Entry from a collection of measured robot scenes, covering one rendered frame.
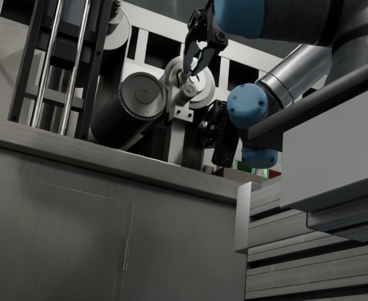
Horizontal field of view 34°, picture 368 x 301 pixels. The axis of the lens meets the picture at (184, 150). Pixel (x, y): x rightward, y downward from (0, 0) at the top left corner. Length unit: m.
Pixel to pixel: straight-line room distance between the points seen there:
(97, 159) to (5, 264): 0.23
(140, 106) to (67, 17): 0.28
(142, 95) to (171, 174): 0.42
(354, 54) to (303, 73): 0.44
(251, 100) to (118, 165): 0.27
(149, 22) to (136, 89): 0.55
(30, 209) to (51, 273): 0.11
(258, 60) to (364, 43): 1.45
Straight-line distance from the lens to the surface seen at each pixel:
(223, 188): 1.15
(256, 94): 1.09
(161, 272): 1.09
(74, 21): 1.39
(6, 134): 1.03
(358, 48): 0.71
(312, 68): 1.14
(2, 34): 1.82
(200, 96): 1.54
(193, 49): 1.48
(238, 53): 2.11
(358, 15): 0.73
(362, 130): 0.45
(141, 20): 1.99
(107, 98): 1.55
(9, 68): 1.77
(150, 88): 1.50
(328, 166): 0.46
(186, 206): 1.14
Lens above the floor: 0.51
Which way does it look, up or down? 22 degrees up
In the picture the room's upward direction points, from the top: 6 degrees clockwise
